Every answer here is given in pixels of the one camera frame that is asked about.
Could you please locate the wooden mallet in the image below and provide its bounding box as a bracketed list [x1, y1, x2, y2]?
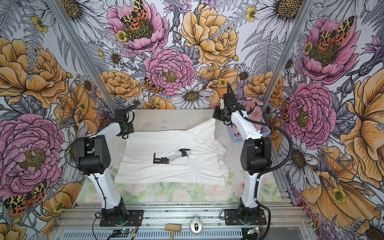
[165, 224, 182, 240]

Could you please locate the green circuit board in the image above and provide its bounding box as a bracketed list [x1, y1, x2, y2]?
[247, 227, 260, 235]
[110, 229, 137, 238]

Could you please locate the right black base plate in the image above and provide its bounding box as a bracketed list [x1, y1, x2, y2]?
[224, 208, 267, 226]

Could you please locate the right black corrugated cable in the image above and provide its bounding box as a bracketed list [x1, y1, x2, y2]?
[226, 82, 294, 240]

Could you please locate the left green circuit board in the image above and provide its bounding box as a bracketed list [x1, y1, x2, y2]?
[110, 229, 137, 238]

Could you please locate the right green circuit board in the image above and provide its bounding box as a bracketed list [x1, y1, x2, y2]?
[247, 227, 260, 235]

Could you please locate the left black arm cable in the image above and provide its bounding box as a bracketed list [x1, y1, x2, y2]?
[64, 104, 137, 240]

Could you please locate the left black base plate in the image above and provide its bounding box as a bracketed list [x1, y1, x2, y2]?
[99, 209, 144, 227]

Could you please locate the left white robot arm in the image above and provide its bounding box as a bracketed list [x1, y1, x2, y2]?
[75, 105, 136, 226]

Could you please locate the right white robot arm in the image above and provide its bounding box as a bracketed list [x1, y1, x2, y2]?
[213, 83, 272, 226]

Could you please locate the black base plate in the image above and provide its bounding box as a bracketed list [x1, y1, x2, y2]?
[99, 209, 144, 227]
[224, 208, 267, 226]

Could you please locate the blue plastic laundry basket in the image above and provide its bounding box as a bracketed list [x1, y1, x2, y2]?
[228, 99, 271, 143]

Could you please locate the white printed t-shirt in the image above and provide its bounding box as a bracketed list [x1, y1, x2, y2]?
[114, 119, 230, 186]

